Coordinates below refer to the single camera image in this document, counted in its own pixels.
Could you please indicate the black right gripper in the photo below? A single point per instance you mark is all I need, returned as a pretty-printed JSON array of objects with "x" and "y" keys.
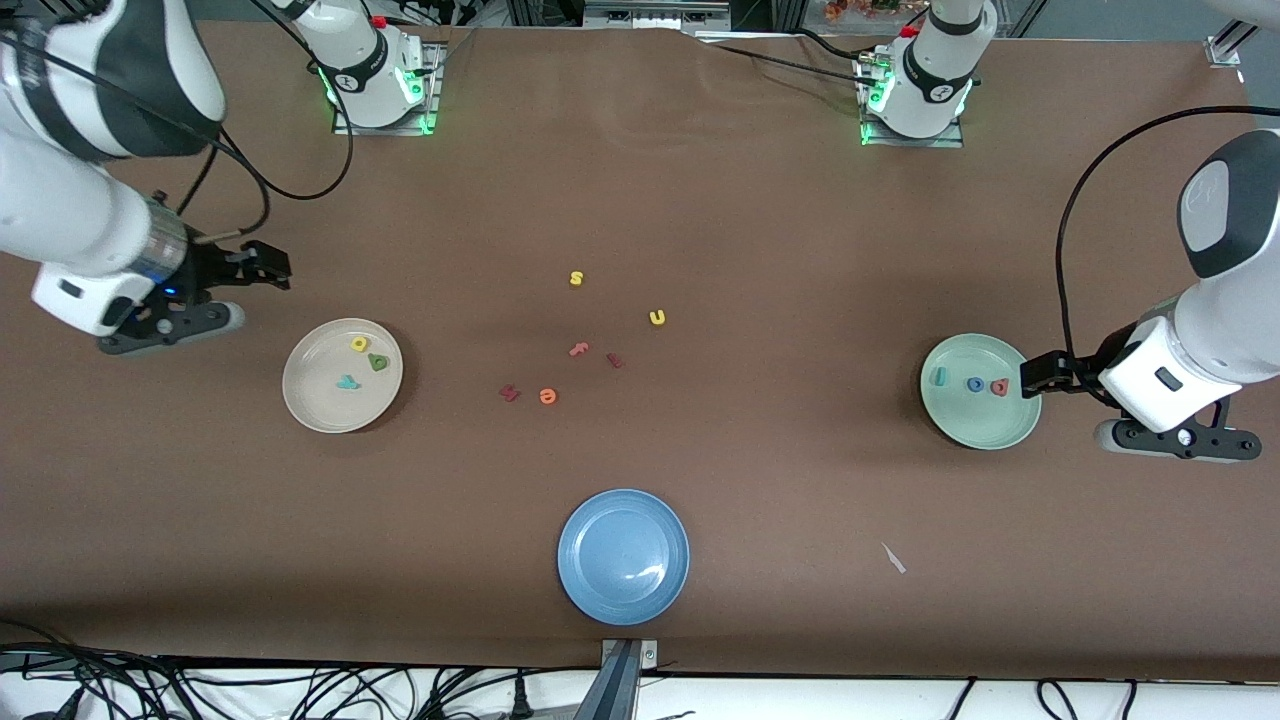
[{"x": 214, "y": 268}]

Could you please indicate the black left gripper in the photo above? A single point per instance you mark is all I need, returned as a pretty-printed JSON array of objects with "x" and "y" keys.
[{"x": 1082, "y": 371}]

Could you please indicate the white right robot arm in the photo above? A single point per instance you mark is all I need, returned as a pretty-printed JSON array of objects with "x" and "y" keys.
[{"x": 60, "y": 210}]

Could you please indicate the pale green plate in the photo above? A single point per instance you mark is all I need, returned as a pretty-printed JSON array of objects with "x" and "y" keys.
[{"x": 970, "y": 420}]

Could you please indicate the beige brown plate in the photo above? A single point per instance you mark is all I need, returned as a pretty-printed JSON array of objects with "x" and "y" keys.
[{"x": 320, "y": 405}]

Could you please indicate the small white paper scrap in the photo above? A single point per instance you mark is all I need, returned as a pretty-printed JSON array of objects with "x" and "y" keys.
[{"x": 893, "y": 558}]

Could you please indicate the brown table cover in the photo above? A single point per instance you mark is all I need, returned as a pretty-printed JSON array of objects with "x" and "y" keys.
[{"x": 700, "y": 200}]

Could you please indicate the orange artificial leaves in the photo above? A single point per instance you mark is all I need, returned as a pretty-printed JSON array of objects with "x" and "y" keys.
[{"x": 860, "y": 8}]

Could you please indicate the blue plate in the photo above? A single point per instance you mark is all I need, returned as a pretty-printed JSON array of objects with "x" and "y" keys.
[{"x": 623, "y": 556}]

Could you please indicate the grey metal box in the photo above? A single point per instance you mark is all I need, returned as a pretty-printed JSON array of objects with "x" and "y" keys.
[{"x": 655, "y": 14}]

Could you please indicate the black power plug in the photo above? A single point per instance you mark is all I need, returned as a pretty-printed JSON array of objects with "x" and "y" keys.
[{"x": 521, "y": 700}]

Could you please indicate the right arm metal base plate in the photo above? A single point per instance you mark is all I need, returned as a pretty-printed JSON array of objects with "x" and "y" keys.
[{"x": 433, "y": 95}]

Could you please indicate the aluminium frame corner bracket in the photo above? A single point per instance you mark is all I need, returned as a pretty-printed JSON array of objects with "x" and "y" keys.
[{"x": 1222, "y": 50}]

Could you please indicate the grey camera mount pole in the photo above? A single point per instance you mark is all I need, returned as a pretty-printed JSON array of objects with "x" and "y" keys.
[{"x": 612, "y": 690}]

